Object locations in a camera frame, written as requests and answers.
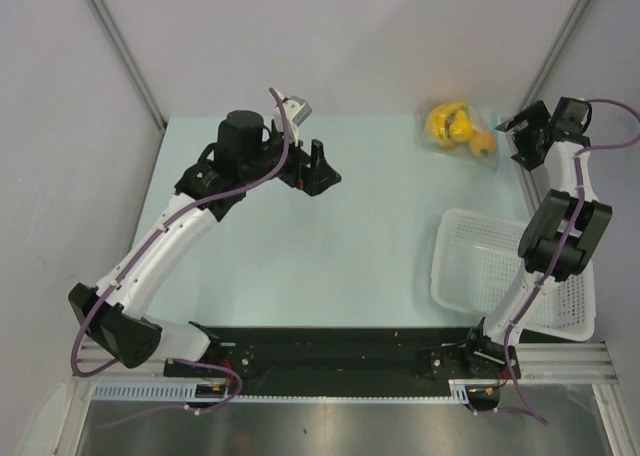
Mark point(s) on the clear zip top bag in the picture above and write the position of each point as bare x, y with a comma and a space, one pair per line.
482, 121

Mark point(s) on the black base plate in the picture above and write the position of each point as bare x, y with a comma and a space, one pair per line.
250, 353

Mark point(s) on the right aluminium corner post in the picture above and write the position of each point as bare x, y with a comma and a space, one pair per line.
572, 21

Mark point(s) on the white perforated plastic basket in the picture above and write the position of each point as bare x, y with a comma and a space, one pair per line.
475, 261

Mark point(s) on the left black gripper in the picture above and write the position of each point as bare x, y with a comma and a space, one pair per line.
315, 178

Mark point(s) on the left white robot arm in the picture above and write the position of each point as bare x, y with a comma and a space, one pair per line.
247, 153

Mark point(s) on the left aluminium corner post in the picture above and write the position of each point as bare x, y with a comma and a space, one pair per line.
114, 37

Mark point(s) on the yellow fake banana bunch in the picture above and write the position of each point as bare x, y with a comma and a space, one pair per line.
449, 125

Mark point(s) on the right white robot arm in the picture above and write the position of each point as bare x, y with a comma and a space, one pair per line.
561, 237

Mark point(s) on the orange fake fruit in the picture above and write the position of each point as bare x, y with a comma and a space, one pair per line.
482, 144

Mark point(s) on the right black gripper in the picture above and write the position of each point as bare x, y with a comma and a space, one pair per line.
536, 114

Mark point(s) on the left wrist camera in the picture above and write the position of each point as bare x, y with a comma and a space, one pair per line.
296, 110

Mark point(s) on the aluminium corner post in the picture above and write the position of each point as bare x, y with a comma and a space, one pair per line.
572, 21
114, 37

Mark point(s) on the aluminium frame rail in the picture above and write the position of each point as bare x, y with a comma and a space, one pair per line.
571, 363

